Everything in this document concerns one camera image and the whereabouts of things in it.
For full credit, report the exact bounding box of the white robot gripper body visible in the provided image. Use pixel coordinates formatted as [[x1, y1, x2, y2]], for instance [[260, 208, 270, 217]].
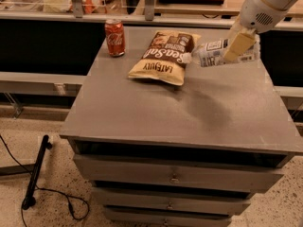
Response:
[[240, 0, 287, 33]]

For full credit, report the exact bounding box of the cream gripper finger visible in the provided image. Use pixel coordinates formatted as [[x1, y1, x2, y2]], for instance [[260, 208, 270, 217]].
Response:
[[223, 32, 256, 61], [227, 17, 244, 41]]

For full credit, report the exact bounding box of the clear plastic water bottle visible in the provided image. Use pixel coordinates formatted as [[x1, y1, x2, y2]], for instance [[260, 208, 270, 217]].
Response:
[[183, 39, 259, 67]]

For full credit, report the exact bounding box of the brown sea salt chips bag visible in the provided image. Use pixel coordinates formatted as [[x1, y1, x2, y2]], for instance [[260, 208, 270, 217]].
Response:
[[128, 30, 201, 86]]

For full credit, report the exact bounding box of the grey drawer cabinet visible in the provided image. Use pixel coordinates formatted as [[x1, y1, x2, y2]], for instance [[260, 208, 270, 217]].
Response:
[[61, 26, 303, 227]]

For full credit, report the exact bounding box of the red cola can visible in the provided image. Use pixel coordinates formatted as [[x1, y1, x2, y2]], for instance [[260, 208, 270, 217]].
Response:
[[105, 19, 125, 57]]

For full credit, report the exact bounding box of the grey metal railing frame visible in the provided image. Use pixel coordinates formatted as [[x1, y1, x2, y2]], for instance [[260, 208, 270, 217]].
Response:
[[0, 0, 303, 112]]

